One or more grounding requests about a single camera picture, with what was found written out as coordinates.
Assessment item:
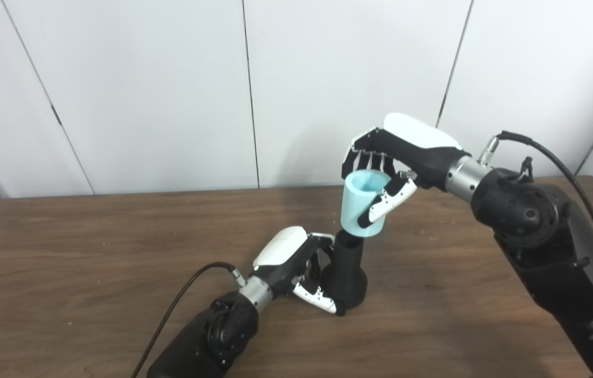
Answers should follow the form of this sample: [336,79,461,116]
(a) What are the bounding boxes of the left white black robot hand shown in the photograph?
[251,226,347,316]

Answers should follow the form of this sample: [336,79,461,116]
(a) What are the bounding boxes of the light blue cylinder cup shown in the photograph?
[340,170,393,238]

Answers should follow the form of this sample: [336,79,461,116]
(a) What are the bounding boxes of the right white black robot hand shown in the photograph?
[342,112,472,230]

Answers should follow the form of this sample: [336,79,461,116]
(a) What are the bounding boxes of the black nozzle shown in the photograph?
[322,229,368,311]

